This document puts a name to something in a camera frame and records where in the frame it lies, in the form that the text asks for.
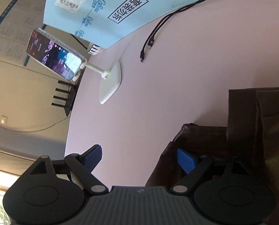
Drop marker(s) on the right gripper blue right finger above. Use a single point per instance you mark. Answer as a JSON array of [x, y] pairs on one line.
[[187, 162]]

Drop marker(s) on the large light blue carton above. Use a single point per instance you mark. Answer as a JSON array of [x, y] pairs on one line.
[[105, 22]]

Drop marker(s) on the brown leather jacket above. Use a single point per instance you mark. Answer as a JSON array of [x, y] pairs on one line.
[[237, 180]]

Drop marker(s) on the black wifi router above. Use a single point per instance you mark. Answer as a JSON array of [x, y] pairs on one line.
[[69, 99]]

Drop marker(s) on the smartphone with lit screen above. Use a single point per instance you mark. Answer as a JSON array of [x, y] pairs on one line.
[[55, 55]]

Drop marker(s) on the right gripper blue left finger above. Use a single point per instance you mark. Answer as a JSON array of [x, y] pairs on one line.
[[89, 159]]

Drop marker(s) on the wall poster blue border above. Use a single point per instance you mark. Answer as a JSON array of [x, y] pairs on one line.
[[17, 22]]

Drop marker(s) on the white phone stand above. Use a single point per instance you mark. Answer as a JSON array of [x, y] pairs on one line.
[[110, 82]]

